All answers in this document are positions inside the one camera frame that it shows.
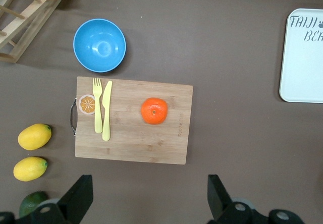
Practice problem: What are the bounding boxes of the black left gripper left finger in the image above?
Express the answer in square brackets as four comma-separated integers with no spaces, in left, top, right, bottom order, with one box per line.
[19,175,93,224]

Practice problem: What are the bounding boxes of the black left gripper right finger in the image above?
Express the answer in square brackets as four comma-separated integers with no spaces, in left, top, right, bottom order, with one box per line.
[207,175,268,224]

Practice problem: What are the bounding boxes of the orange mandarin fruit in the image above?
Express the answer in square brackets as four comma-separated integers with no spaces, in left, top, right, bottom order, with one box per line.
[140,97,169,125]

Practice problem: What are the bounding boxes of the dark green lime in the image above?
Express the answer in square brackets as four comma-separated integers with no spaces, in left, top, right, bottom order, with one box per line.
[19,191,48,218]

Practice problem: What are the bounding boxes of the yellow lemon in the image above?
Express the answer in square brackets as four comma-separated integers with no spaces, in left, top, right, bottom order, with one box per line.
[17,123,52,151]
[13,156,48,182]

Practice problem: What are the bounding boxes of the yellow plastic fork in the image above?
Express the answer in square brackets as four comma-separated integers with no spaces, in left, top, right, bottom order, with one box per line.
[92,77,103,134]

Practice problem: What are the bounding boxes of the wooden cutting board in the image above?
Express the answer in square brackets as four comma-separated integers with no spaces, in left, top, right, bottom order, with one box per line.
[70,76,194,165]

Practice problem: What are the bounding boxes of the yellow plastic knife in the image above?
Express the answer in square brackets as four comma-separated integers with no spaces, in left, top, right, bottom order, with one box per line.
[101,80,113,142]

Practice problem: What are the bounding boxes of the orange slice toy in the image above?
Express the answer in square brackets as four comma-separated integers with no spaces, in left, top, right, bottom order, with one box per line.
[79,94,96,116]

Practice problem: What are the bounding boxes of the blue bowl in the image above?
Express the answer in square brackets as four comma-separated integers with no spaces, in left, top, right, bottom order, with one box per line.
[73,18,127,73]

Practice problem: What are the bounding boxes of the cream tray with bear print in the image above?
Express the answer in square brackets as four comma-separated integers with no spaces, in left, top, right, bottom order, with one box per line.
[279,8,323,103]

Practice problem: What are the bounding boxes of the wooden cup rack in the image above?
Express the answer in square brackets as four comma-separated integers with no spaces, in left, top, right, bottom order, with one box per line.
[0,0,74,64]

